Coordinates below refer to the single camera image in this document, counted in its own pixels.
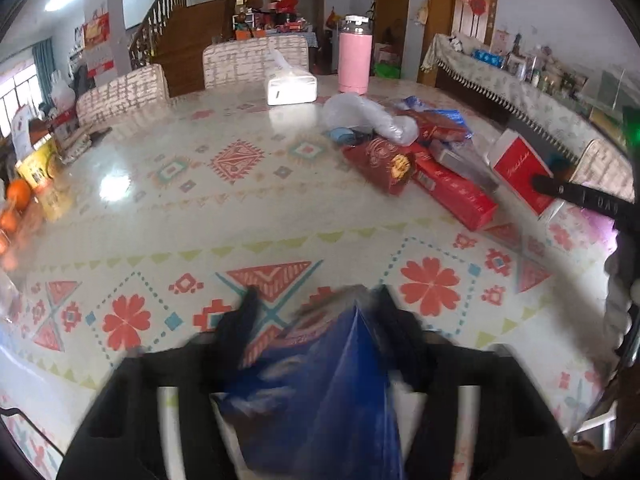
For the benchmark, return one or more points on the cluttered background table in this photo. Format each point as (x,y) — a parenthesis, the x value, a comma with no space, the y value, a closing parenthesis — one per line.
(280,22)

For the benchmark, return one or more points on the long red box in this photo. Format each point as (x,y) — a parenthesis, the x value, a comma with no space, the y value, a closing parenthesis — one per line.
(450,192)

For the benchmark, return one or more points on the clear plastic bag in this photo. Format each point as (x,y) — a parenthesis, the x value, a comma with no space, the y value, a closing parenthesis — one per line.
(350,110)

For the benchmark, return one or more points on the patterned tablecloth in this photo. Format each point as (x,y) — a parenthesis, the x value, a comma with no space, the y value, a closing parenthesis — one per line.
(200,220)

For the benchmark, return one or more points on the pink thermos bottle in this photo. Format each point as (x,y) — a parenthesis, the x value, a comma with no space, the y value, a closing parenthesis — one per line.
(354,60)

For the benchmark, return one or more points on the white plastic bag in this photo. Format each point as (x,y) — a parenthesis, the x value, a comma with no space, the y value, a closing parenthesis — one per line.
(62,92)

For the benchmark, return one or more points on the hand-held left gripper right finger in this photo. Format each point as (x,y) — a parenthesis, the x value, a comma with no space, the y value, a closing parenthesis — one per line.
(395,330)

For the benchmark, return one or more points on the orange fruit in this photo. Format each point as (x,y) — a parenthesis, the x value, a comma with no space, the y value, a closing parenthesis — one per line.
(19,194)
(9,220)

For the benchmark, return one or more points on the chair with patterned cover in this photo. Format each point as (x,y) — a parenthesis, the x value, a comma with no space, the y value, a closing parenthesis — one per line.
(602,165)
(120,92)
(235,62)

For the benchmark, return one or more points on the dark red snack packet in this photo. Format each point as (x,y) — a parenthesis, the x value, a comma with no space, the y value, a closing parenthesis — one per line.
(380,160)

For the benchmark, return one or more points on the white tissue pack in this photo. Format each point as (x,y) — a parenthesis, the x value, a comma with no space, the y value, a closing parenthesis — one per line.
(292,89)

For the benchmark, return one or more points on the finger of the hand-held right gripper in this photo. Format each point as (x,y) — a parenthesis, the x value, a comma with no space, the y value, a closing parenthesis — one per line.
(575,194)

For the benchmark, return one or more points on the grey flat box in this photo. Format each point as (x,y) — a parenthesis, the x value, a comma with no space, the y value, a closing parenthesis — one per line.
(460,162)

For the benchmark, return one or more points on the crumpled blue wrapper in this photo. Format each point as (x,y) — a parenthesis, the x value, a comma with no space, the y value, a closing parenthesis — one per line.
(412,102)

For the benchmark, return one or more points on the yellow box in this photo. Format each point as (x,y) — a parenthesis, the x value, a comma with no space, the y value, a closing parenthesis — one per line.
(40,165)

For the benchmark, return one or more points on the white and red box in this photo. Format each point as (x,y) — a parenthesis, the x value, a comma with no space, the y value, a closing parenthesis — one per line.
(515,160)

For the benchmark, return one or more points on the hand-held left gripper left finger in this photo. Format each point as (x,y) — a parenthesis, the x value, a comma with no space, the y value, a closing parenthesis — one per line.
(241,320)

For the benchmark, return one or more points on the wooden staircase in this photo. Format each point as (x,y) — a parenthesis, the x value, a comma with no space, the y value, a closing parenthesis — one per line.
(185,25)

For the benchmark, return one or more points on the red plastic wrapper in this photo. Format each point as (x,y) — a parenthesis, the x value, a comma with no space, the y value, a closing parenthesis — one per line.
(440,127)

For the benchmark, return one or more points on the sideboard with floral cloth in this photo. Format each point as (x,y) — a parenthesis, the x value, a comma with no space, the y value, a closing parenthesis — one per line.
(520,87)

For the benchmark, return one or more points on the blue plastic bag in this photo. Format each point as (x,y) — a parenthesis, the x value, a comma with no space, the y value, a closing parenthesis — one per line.
(325,400)

